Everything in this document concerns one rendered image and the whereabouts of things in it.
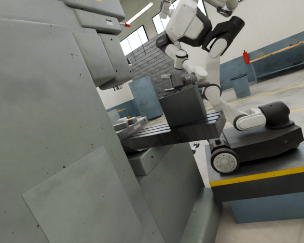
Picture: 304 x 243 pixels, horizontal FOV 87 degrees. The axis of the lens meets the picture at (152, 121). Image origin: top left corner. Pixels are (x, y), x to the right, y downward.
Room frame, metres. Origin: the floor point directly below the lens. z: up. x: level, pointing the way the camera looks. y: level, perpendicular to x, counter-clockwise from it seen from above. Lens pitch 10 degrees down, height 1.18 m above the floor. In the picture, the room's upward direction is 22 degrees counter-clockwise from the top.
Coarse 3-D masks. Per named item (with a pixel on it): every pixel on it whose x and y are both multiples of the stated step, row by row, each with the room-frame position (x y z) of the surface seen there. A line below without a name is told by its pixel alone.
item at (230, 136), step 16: (272, 112) 1.16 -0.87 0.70; (288, 112) 1.14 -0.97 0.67; (256, 128) 1.29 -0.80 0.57; (272, 128) 1.16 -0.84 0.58; (288, 128) 1.09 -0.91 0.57; (224, 144) 1.15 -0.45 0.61; (240, 144) 1.14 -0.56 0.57; (256, 144) 1.07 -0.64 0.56; (272, 144) 1.05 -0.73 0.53; (288, 144) 1.03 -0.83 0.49; (240, 160) 1.12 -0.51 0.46
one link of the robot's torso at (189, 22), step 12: (180, 0) 1.26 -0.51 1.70; (192, 0) 1.24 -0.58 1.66; (180, 12) 1.25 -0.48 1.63; (192, 12) 1.22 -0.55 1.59; (168, 24) 1.32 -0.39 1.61; (180, 24) 1.27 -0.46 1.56; (192, 24) 1.24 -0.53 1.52; (204, 24) 1.22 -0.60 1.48; (168, 36) 1.39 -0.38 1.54; (180, 36) 1.29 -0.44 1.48; (192, 36) 1.26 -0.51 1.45; (204, 36) 1.26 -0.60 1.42
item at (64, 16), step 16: (0, 0) 0.70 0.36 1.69; (16, 0) 0.74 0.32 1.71; (32, 0) 0.79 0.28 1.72; (48, 0) 0.85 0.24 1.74; (0, 16) 0.67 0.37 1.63; (16, 16) 0.71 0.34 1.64; (32, 16) 0.76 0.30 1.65; (48, 16) 0.82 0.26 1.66; (64, 16) 0.89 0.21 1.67; (80, 32) 0.93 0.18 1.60; (96, 32) 1.02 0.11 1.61
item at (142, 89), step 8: (136, 80) 7.25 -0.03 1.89; (144, 80) 7.14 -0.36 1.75; (136, 88) 7.29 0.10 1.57; (144, 88) 7.18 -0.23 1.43; (152, 88) 7.40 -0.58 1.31; (136, 96) 7.33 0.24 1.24; (144, 96) 7.22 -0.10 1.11; (152, 96) 7.12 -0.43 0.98; (144, 104) 7.26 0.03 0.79; (152, 104) 7.16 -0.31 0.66; (112, 112) 5.81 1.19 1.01; (144, 112) 7.31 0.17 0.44; (152, 112) 7.20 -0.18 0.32; (160, 112) 7.13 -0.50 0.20; (112, 120) 5.68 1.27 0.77
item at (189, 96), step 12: (192, 84) 0.92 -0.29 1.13; (168, 96) 0.94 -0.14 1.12; (180, 96) 0.91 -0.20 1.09; (192, 96) 0.88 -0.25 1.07; (168, 108) 0.95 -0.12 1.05; (180, 108) 0.92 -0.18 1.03; (192, 108) 0.89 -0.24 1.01; (204, 108) 0.94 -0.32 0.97; (168, 120) 0.96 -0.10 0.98; (180, 120) 0.93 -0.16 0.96; (192, 120) 0.90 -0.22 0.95
